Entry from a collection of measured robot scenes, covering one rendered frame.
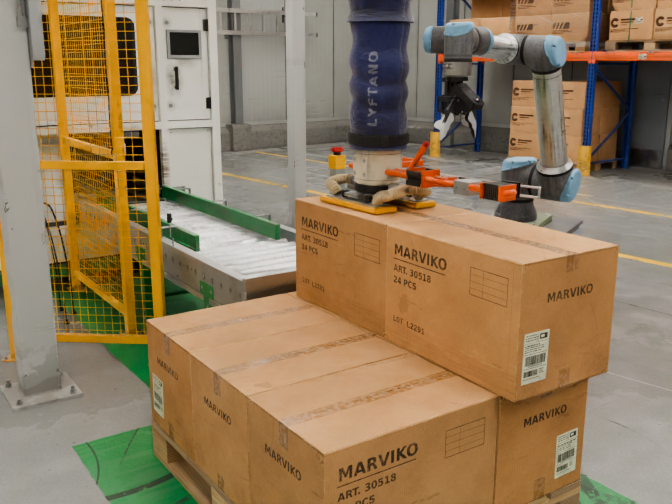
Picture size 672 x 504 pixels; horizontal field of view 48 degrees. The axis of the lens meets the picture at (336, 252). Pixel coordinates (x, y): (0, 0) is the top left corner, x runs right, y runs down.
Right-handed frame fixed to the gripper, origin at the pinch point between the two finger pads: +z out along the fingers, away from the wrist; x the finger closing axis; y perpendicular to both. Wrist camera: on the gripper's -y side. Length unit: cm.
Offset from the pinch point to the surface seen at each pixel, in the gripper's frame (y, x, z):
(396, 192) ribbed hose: 21.8, 8.1, 19.5
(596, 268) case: -51, -7, 33
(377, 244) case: 15.6, 20.9, 35.2
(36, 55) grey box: 149, 93, -27
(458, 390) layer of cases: -35, 30, 67
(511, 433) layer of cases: -44, 17, 81
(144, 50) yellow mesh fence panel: 159, 44, -30
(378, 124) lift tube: 32.9, 7.7, -3.2
